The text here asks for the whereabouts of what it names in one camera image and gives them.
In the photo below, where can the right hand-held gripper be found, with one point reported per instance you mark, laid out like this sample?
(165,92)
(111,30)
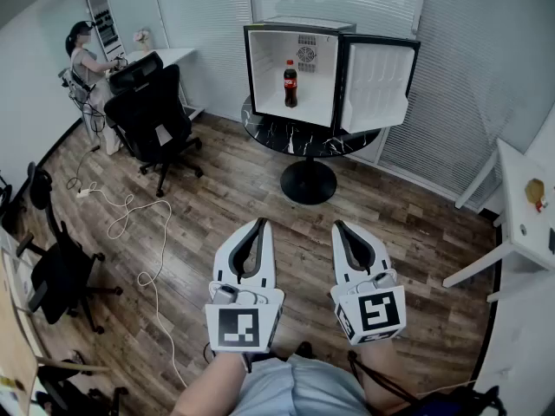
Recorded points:
(377,310)

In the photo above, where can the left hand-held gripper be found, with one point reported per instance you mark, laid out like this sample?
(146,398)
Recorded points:
(243,327)

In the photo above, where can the black mini fridge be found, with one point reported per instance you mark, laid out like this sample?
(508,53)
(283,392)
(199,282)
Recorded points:
(377,85)

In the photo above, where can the cola bottle with red cap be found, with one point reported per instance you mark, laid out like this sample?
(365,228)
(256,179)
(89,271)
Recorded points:
(291,87)

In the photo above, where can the person's right forearm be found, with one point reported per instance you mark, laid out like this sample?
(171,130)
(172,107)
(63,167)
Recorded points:
(386,371)

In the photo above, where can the person's left forearm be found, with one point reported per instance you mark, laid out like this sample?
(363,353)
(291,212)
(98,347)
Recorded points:
(208,384)

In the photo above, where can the person's light grey shirt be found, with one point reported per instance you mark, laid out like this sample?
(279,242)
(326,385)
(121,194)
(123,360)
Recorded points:
(299,388)

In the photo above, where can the round black marble table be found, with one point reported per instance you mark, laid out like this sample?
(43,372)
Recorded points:
(303,139)

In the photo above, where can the small white table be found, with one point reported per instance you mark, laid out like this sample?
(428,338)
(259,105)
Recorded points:
(520,206)

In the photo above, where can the black waist pack device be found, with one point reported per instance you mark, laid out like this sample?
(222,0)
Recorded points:
(459,403)

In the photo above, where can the white power strip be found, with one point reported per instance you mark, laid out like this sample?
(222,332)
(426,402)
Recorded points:
(84,193)

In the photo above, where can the black office chair with headrest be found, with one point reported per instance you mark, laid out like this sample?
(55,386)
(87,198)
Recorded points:
(147,111)

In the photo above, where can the black office chair with hanger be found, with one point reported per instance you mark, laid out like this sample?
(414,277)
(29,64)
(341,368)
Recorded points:
(60,271)

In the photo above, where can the tan crumpled paper bag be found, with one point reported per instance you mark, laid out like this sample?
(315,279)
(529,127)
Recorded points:
(534,190)

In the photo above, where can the small red-label bottle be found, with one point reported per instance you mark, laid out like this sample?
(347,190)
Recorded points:
(542,205)

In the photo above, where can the wooden stick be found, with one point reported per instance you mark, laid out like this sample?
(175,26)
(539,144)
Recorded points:
(69,364)

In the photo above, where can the white desk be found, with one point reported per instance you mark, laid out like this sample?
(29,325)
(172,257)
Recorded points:
(173,55)

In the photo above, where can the black chair base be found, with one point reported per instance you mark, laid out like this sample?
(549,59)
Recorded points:
(56,388)

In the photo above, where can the light wooden board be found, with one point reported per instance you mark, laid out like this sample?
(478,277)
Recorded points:
(13,340)

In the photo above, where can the pink flower vase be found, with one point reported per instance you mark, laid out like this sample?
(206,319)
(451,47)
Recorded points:
(142,38)

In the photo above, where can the white shelf rack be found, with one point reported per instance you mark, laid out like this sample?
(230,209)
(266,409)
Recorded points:
(106,20)

